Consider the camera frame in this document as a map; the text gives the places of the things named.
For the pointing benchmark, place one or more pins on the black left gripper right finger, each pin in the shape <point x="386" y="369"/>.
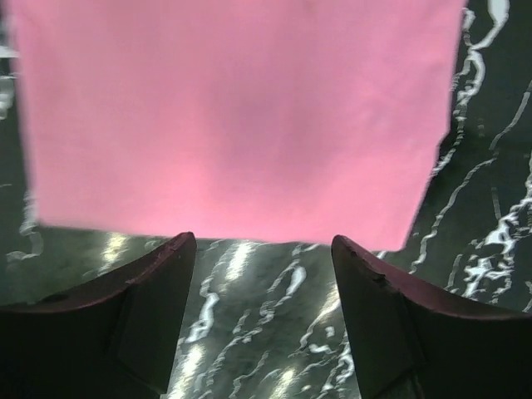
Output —
<point x="412" y="339"/>

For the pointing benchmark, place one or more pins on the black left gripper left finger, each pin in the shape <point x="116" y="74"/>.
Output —
<point x="112" y="337"/>

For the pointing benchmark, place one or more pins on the pink t shirt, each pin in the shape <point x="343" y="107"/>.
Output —
<point x="274" y="121"/>

